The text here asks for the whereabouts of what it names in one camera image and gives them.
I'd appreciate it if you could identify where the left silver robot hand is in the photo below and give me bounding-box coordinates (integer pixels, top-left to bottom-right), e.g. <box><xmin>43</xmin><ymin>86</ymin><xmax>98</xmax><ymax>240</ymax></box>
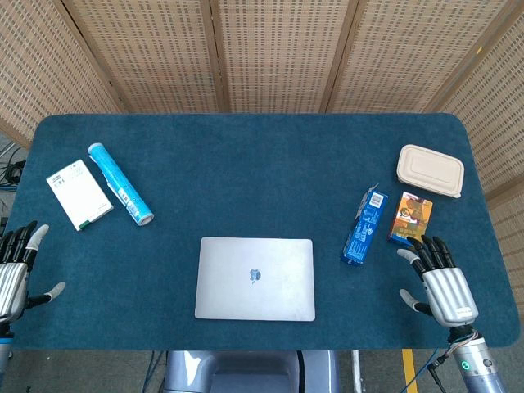
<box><xmin>0</xmin><ymin>220</ymin><xmax>66</xmax><ymax>325</ymax></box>

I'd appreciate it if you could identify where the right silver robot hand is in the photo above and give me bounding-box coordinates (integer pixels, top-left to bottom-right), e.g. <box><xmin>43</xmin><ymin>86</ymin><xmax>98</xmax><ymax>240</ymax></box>
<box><xmin>395</xmin><ymin>235</ymin><xmax>480</xmax><ymax>328</ymax></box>

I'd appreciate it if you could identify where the silver laptop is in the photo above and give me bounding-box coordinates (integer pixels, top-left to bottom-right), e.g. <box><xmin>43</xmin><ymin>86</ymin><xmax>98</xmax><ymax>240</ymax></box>
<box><xmin>194</xmin><ymin>236</ymin><xmax>317</xmax><ymax>323</ymax></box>

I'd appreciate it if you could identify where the woven bamboo folding screen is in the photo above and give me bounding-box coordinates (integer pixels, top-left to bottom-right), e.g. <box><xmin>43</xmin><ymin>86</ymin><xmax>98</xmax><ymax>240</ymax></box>
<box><xmin>0</xmin><ymin>0</ymin><xmax>524</xmax><ymax>201</ymax></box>

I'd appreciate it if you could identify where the orange printed box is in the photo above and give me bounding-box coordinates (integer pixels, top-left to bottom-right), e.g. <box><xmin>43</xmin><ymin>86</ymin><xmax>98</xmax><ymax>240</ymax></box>
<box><xmin>387</xmin><ymin>191</ymin><xmax>434</xmax><ymax>246</ymax></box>

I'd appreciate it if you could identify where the blue Oreo cookie box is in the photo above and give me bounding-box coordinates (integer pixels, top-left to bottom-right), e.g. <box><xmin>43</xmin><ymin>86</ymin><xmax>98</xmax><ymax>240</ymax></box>
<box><xmin>340</xmin><ymin>183</ymin><xmax>389</xmax><ymax>266</ymax></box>

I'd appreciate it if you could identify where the white flat box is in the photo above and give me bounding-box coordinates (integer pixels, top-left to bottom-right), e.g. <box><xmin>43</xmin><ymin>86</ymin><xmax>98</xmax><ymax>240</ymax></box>
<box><xmin>45</xmin><ymin>159</ymin><xmax>115</xmax><ymax>233</ymax></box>

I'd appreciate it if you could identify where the beige lidded food container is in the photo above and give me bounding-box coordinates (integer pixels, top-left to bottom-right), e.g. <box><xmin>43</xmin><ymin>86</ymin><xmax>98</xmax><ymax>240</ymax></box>
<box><xmin>395</xmin><ymin>143</ymin><xmax>466</xmax><ymax>199</ymax></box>

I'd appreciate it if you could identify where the blue cling film roll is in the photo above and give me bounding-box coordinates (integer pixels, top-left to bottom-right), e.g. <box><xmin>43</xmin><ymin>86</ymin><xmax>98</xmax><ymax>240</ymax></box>
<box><xmin>88</xmin><ymin>142</ymin><xmax>156</xmax><ymax>227</ymax></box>

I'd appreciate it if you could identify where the grey robot torso base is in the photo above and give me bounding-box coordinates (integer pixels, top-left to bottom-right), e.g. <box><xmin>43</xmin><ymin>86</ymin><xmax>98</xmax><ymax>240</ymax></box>
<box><xmin>163</xmin><ymin>350</ymin><xmax>341</xmax><ymax>393</ymax></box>

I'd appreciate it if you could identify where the blue felt table cover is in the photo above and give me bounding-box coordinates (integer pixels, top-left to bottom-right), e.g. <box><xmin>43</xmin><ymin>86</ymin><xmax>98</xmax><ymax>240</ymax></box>
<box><xmin>7</xmin><ymin>113</ymin><xmax>520</xmax><ymax>352</ymax></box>

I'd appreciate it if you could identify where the right arm wrist cable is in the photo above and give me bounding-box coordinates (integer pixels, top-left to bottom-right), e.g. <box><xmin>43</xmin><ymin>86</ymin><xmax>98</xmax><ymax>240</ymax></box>
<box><xmin>403</xmin><ymin>346</ymin><xmax>455</xmax><ymax>393</ymax></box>

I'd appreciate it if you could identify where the black floor cable bundle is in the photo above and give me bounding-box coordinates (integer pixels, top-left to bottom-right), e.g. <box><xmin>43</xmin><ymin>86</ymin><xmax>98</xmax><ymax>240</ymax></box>
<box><xmin>0</xmin><ymin>147</ymin><xmax>26</xmax><ymax>192</ymax></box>

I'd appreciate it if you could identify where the blue cable under table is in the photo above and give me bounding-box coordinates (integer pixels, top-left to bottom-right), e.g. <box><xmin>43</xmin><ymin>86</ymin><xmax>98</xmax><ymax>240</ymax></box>
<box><xmin>141</xmin><ymin>350</ymin><xmax>169</xmax><ymax>393</ymax></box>

